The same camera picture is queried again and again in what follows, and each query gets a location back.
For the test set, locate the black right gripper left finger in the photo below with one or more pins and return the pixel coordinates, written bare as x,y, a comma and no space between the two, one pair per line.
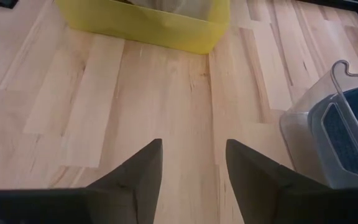
129,199

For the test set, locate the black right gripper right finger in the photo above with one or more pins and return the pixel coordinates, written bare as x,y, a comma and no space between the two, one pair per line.
269,196

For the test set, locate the beige cap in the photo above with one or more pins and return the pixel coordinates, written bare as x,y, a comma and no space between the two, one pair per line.
172,7

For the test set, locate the clear plastic bin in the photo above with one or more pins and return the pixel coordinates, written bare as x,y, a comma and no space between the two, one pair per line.
297,137

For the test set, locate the yellow plastic bin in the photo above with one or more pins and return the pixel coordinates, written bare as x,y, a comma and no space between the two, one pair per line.
154,31

